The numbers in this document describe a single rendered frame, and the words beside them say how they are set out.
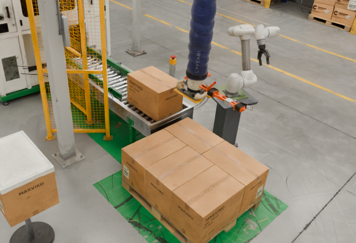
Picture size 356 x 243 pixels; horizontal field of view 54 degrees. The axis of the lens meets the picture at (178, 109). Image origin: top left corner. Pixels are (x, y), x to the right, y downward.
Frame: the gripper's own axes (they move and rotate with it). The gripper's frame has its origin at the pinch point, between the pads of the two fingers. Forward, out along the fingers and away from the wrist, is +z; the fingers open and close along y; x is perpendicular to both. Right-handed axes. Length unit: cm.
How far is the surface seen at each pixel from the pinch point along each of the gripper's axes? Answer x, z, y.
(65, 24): -189, -70, -45
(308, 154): 93, 128, -66
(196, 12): -77, -55, 21
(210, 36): -64, -34, 13
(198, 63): -73, -11, -1
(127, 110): -132, 28, -103
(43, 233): -245, 126, -40
